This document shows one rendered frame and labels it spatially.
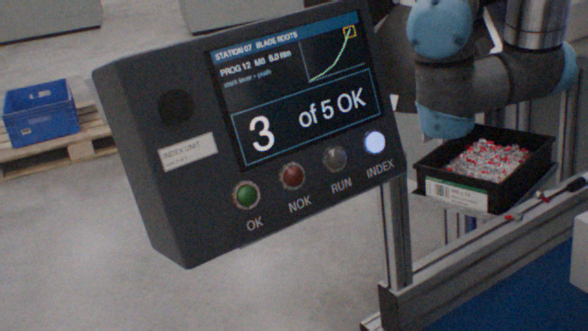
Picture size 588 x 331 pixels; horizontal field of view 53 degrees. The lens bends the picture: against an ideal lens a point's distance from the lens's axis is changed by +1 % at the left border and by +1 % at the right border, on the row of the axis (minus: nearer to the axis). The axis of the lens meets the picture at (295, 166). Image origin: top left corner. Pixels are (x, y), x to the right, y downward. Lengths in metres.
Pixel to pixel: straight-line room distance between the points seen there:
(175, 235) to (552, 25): 0.54
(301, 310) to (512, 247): 1.31
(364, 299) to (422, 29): 1.54
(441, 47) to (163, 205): 0.40
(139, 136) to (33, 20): 7.81
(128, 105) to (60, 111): 3.38
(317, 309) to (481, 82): 1.47
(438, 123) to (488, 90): 0.08
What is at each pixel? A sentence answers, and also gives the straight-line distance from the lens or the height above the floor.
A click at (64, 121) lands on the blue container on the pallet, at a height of 0.24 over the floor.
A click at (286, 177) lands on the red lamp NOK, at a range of 0.55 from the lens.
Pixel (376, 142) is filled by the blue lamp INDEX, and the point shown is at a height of 1.12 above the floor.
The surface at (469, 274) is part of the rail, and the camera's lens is 0.90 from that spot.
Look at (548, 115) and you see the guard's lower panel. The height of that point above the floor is 0.54.
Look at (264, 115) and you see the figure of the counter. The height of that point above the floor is 1.18.
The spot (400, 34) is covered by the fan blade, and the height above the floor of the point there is 1.06.
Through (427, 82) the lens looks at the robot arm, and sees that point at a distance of 0.79.
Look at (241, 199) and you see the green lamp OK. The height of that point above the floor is 1.12.
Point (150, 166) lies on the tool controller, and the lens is 0.51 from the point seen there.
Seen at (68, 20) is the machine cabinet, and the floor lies 0.17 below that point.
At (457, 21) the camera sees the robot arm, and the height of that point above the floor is 1.19.
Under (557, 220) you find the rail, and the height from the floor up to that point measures 0.83.
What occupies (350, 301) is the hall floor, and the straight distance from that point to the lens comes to 2.17.
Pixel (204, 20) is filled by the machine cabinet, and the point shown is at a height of 0.15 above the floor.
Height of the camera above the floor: 1.36
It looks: 25 degrees down
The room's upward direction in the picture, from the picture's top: 8 degrees counter-clockwise
